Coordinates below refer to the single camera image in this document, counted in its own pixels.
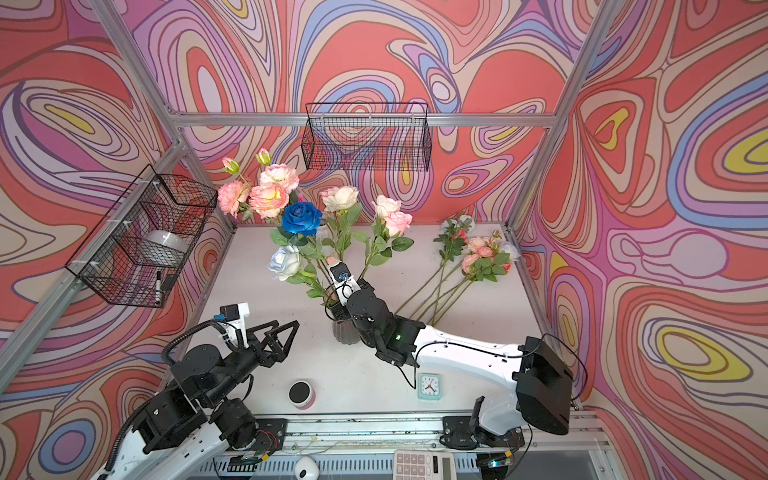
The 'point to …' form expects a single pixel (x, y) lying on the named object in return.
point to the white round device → (306, 469)
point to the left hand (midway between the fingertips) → (292, 324)
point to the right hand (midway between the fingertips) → (338, 286)
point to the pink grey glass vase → (344, 332)
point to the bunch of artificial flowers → (466, 259)
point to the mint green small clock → (429, 386)
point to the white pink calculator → (423, 465)
